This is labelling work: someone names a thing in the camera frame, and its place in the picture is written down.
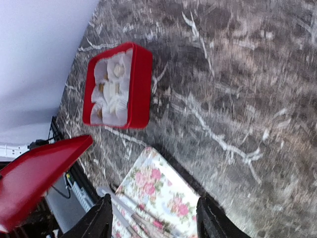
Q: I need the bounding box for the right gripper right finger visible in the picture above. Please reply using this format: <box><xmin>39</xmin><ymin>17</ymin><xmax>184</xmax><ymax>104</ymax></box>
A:
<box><xmin>197</xmin><ymin>197</ymin><xmax>250</xmax><ymax>238</ymax></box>

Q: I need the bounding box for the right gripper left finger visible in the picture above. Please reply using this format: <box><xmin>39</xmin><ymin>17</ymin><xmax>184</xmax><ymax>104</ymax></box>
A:
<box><xmin>61</xmin><ymin>194</ymin><xmax>113</xmax><ymax>238</ymax></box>

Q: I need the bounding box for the red box lid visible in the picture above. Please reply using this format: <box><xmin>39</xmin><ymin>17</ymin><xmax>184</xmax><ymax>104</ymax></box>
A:
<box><xmin>0</xmin><ymin>135</ymin><xmax>93</xmax><ymax>233</ymax></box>

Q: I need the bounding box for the white chocolate bar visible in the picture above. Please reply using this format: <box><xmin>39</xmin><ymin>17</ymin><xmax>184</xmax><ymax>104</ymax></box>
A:
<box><xmin>103</xmin><ymin>83</ymin><xmax>119</xmax><ymax>101</ymax></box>

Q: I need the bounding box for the red chocolate box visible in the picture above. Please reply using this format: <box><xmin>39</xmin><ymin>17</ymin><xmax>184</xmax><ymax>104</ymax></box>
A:
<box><xmin>83</xmin><ymin>42</ymin><xmax>153</xmax><ymax>129</ymax></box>

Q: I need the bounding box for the white chocolate cube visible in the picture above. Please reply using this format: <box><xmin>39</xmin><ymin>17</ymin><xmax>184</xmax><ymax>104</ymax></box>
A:
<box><xmin>113</xmin><ymin>63</ymin><xmax>125</xmax><ymax>78</ymax></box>

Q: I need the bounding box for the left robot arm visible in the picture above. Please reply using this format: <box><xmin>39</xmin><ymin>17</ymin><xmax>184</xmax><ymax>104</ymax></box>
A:
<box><xmin>0</xmin><ymin>142</ymin><xmax>30</xmax><ymax>162</ymax></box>

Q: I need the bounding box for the floral rectangular tray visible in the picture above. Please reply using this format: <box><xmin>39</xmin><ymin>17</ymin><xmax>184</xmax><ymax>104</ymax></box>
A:
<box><xmin>115</xmin><ymin>147</ymin><xmax>199</xmax><ymax>238</ymax></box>

